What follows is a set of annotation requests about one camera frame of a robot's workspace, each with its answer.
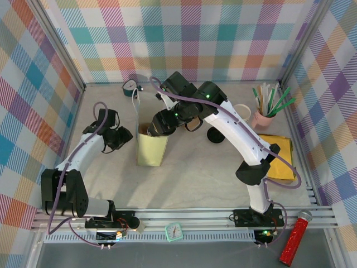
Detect paper gift bag with handles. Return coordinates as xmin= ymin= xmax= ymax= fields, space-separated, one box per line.
xmin=131 ymin=88 xmax=170 ymax=168

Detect stack of paper coffee cups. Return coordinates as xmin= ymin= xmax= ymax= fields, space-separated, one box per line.
xmin=233 ymin=104 xmax=252 ymax=123

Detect yellow paper napkins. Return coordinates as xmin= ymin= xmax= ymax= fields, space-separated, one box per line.
xmin=258 ymin=133 xmax=297 ymax=179

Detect black plastic cup lid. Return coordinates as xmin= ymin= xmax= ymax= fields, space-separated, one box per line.
xmin=206 ymin=127 xmax=225 ymax=145

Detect dark teal alarm clock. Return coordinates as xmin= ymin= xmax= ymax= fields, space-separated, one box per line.
xmin=122 ymin=79 xmax=138 ymax=98

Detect green plastic stir stick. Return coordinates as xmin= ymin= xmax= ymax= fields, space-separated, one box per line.
xmin=273 ymin=98 xmax=297 ymax=117
xmin=252 ymin=87 xmax=262 ymax=110
xmin=269 ymin=87 xmax=292 ymax=117

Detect pink holder cup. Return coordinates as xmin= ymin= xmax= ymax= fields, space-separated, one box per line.
xmin=252 ymin=110 xmax=276 ymax=130

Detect white and green stir stick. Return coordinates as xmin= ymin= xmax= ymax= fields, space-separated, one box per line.
xmin=269 ymin=83 xmax=280 ymax=115

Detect mint green square clock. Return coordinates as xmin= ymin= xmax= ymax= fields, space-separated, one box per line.
xmin=164 ymin=222 xmax=184 ymax=243

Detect red glitter tube silver cap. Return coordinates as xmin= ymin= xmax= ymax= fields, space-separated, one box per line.
xmin=279 ymin=210 xmax=313 ymax=266

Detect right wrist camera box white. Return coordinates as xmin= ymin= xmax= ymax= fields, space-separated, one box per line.
xmin=157 ymin=93 xmax=175 ymax=109

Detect aluminium side rail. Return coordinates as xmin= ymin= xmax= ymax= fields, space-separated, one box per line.
xmin=279 ymin=83 xmax=319 ymax=206
xmin=49 ymin=86 xmax=86 ymax=210

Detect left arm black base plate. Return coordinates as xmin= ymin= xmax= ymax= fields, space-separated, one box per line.
xmin=84 ymin=209 xmax=140 ymax=230

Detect aluminium frame post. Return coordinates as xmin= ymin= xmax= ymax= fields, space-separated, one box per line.
xmin=27 ymin=0 xmax=86 ymax=92
xmin=278 ymin=0 xmax=337 ymax=86

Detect aluminium frame rail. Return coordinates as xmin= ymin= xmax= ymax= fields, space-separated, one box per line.
xmin=30 ymin=205 xmax=340 ymax=232

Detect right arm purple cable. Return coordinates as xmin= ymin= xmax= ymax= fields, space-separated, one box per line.
xmin=149 ymin=76 xmax=303 ymax=248

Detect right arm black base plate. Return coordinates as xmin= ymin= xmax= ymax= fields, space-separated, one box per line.
xmin=233 ymin=208 xmax=285 ymax=227

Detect slotted grey cable duct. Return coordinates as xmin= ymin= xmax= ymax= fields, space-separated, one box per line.
xmin=44 ymin=233 xmax=258 ymax=243

